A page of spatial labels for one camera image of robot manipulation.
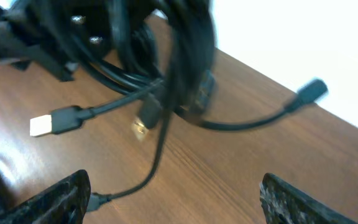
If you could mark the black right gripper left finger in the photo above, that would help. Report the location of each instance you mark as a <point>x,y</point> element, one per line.
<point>62,203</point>

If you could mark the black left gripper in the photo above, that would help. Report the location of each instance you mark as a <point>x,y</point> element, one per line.
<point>25,39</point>

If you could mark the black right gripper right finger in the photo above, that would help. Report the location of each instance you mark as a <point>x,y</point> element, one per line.
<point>284,203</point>

